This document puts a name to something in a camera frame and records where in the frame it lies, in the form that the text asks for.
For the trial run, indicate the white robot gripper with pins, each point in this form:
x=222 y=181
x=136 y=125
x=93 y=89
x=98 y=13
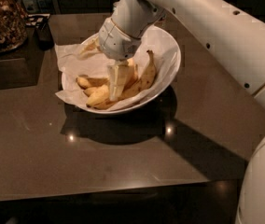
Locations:
x=118 y=43

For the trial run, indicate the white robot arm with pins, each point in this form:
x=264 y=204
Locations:
x=234 y=38

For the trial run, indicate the white bowl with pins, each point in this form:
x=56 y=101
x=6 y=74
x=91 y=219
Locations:
x=170 y=50

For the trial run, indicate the middle hidden yellow banana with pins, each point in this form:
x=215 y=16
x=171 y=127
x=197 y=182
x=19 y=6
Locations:
x=131 y=78

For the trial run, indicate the white paper liner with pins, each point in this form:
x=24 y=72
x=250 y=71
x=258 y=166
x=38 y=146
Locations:
x=73 y=59

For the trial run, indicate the black and white small box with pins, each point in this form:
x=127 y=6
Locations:
x=34 y=20

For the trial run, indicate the dark box stand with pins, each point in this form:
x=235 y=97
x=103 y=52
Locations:
x=21 y=67

